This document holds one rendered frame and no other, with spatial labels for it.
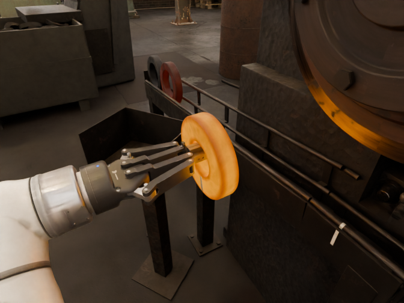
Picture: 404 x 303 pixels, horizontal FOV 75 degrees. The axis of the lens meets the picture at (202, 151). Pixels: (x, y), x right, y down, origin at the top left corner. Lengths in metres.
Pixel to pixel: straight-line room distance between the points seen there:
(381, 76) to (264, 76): 0.44
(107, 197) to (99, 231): 1.11
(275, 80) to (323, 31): 0.36
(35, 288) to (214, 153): 0.28
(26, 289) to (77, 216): 0.09
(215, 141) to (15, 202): 0.27
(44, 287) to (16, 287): 0.03
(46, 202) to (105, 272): 0.98
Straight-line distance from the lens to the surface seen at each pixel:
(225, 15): 3.30
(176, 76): 1.13
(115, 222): 1.51
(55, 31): 2.55
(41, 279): 0.39
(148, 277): 1.28
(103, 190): 0.39
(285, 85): 0.70
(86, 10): 3.06
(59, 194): 0.39
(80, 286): 1.35
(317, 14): 0.39
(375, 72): 0.35
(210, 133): 0.40
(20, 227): 0.39
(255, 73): 0.78
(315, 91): 0.50
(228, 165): 0.40
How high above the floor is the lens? 1.10
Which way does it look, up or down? 35 degrees down
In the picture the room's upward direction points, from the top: straight up
